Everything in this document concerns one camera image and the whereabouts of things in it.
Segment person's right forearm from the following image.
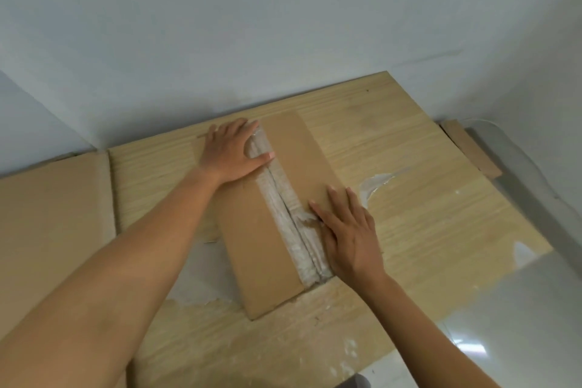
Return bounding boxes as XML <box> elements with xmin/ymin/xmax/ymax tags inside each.
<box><xmin>361</xmin><ymin>273</ymin><xmax>501</xmax><ymax>388</ymax></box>

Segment white cable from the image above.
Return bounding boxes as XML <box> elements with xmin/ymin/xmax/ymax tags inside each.
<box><xmin>463</xmin><ymin>117</ymin><xmax>564</xmax><ymax>202</ymax></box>

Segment plain brown cardboard box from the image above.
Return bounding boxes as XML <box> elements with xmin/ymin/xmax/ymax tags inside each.
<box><xmin>440</xmin><ymin>119</ymin><xmax>503</xmax><ymax>180</ymax></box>
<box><xmin>0</xmin><ymin>150</ymin><xmax>118</xmax><ymax>343</ymax></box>
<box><xmin>195</xmin><ymin>110</ymin><xmax>387</xmax><ymax>321</ymax></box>

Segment person's left hand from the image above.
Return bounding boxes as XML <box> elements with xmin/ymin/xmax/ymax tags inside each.
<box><xmin>198</xmin><ymin>118</ymin><xmax>277</xmax><ymax>185</ymax></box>

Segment person's grey trousers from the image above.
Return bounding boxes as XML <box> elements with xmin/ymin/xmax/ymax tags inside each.
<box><xmin>334</xmin><ymin>373</ymin><xmax>376</xmax><ymax>388</ymax></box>

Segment light wooden table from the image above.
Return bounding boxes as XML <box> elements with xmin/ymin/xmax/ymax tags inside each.
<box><xmin>107</xmin><ymin>70</ymin><xmax>555</xmax><ymax>388</ymax></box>

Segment person's right hand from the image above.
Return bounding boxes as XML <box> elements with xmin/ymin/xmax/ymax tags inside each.
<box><xmin>309</xmin><ymin>186</ymin><xmax>388</xmax><ymax>287</ymax></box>

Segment person's left forearm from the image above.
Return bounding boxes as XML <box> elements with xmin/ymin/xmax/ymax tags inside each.
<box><xmin>0</xmin><ymin>164</ymin><xmax>224</xmax><ymax>388</ymax></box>

